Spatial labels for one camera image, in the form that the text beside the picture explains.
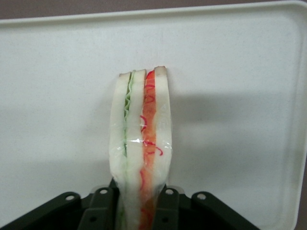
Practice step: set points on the cream plastic tray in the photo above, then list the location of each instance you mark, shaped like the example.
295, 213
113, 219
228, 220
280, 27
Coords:
60, 95

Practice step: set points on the triangle sandwich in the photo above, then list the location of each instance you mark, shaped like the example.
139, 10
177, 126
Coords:
134, 143

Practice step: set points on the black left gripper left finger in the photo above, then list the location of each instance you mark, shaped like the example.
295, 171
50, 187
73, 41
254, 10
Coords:
96, 210

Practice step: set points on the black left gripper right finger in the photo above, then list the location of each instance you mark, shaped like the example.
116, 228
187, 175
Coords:
172, 210

